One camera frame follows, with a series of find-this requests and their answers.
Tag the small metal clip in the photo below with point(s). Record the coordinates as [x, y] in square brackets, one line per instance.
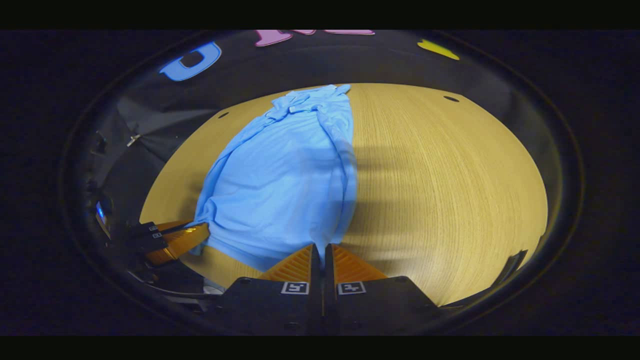
[133, 140]

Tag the black backdrop cloth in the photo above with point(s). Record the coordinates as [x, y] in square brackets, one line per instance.
[240, 75]

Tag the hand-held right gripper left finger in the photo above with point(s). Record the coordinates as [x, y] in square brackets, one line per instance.
[316, 280]

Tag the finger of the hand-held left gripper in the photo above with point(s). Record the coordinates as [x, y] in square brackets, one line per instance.
[182, 242]
[147, 229]

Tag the light blue T-shirt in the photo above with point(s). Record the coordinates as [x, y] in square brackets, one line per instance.
[280, 185]

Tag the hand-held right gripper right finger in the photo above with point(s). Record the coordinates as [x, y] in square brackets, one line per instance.
[329, 280]

